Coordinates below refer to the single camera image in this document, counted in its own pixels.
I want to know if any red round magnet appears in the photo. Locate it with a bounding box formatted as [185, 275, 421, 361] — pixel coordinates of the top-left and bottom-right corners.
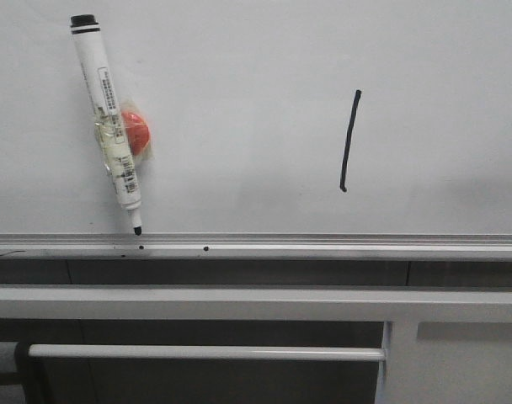
[120, 98, 152, 166]

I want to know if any white whiteboard marker pen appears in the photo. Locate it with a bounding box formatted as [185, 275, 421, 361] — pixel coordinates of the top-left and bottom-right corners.
[70, 14, 142, 236]

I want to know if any black marker stroke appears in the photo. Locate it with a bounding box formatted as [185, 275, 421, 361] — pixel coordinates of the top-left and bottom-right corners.
[339, 89, 362, 193]

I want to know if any white horizontal stand rod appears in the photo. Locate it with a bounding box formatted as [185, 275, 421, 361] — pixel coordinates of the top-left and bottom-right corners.
[29, 344, 386, 362]

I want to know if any aluminium whiteboard tray rail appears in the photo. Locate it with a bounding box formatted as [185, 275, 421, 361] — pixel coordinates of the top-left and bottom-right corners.
[0, 233, 512, 261]

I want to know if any white metal stand frame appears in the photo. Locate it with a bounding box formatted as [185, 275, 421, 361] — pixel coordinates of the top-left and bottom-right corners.
[0, 285, 512, 403]

